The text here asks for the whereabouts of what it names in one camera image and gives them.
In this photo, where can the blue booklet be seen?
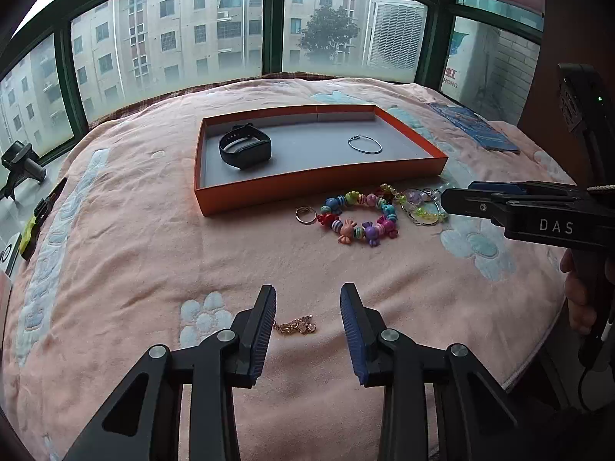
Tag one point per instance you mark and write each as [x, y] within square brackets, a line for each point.
[473, 127]

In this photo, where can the yellow and black tool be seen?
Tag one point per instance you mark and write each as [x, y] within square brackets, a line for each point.
[36, 221]

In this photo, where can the person's right hand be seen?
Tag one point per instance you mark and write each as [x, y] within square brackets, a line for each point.
[579, 293]

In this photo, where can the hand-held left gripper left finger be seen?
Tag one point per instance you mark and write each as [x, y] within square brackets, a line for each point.
[265, 329]

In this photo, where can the pink floral blanket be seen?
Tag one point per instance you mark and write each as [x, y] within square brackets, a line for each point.
[144, 249]

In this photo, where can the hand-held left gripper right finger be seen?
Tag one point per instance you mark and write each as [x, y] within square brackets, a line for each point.
[350, 333]

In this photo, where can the orange shallow tray box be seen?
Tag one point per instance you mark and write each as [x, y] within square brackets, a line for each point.
[317, 153]

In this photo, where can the black smart watch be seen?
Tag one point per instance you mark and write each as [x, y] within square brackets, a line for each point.
[245, 146]

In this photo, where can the outdoor air conditioner unit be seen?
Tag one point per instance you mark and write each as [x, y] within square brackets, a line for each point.
[396, 33]

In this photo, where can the green window frame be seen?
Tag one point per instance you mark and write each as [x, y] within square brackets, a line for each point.
[271, 19]

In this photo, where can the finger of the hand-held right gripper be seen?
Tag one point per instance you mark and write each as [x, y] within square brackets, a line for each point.
[473, 207]
[528, 187]

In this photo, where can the thin silver bangle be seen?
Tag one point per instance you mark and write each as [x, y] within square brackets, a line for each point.
[356, 138]

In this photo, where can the beige apartment building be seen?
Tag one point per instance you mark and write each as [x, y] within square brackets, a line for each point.
[182, 24]

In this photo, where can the green tree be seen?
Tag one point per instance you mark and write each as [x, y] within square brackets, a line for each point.
[329, 33]

